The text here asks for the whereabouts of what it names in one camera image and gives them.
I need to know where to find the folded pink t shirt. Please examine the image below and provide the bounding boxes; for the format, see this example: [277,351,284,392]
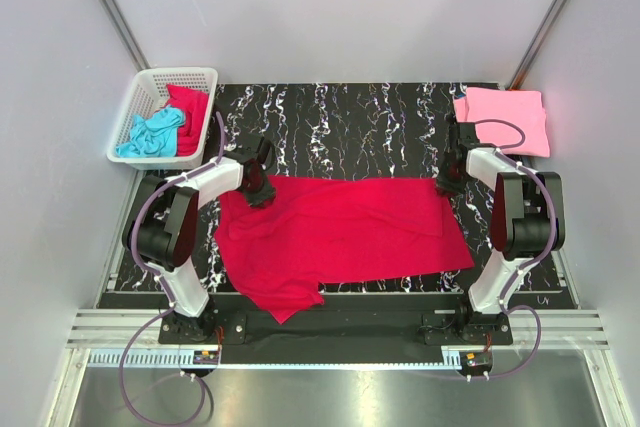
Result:
[454,87,551,158]

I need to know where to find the red t shirt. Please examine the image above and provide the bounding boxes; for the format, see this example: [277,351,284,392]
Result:
[165,84,209,157]
[214,176,474,323]

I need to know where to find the aluminium rail frame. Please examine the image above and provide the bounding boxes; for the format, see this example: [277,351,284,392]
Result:
[47,266,639,427]

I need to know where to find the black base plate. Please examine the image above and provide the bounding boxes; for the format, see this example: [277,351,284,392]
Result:
[159,293,513,366]

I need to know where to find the cyan t shirt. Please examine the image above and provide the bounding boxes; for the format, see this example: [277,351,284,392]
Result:
[115,106,186,158]

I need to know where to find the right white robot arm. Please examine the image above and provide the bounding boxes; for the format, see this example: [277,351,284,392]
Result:
[436,115,566,344]

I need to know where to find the white plastic basket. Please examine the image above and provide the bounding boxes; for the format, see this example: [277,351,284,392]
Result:
[106,67,218,170]

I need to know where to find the red t shirt in basket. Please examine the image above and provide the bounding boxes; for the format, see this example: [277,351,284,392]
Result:
[165,84,209,157]

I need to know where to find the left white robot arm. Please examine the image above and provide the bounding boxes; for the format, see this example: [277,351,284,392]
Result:
[121,135,276,343]

